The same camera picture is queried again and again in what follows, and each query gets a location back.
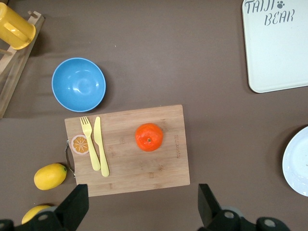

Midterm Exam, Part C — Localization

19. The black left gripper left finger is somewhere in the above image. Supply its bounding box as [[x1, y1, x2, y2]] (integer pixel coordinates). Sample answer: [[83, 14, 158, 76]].
[[14, 184, 89, 231]]

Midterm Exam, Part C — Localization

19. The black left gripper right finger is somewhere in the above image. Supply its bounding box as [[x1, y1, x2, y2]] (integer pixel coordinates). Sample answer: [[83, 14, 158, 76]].
[[197, 183, 257, 231]]

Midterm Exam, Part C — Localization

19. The orange mandarin fruit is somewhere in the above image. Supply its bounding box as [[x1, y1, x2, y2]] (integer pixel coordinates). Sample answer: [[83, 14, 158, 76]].
[[135, 122, 165, 153]]

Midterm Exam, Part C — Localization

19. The white round plate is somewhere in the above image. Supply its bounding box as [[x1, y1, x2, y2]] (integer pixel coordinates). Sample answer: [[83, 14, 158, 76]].
[[282, 125, 308, 197]]

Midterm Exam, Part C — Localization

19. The yellow lemon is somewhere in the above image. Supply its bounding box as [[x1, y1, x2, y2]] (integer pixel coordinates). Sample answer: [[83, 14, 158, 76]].
[[33, 163, 68, 191], [21, 205, 52, 225]]

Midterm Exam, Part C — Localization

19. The orange slice piece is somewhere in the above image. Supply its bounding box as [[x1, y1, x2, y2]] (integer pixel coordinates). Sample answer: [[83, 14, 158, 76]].
[[71, 134, 90, 156]]

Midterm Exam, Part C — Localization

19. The bamboo cutting board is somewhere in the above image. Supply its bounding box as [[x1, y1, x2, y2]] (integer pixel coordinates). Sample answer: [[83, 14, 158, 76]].
[[64, 104, 191, 198]]

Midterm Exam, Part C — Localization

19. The yellow plastic knife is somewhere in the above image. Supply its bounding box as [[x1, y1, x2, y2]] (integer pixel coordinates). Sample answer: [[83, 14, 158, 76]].
[[93, 116, 110, 178]]

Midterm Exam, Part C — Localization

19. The yellow plastic fork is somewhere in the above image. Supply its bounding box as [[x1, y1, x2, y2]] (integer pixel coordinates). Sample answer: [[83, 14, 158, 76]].
[[79, 116, 101, 172]]

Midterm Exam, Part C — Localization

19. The blue bowl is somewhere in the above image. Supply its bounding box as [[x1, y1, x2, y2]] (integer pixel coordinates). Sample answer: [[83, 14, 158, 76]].
[[51, 57, 107, 113]]

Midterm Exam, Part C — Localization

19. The wooden cup rack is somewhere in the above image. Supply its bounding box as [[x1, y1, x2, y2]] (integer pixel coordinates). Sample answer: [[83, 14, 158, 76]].
[[0, 11, 45, 119]]

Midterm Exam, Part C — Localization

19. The cream bear print tray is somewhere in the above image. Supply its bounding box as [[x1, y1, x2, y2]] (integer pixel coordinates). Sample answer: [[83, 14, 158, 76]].
[[242, 0, 308, 94]]

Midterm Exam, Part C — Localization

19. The yellow plastic mug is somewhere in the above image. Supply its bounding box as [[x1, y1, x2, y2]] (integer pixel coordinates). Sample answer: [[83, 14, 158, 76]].
[[0, 2, 37, 51]]

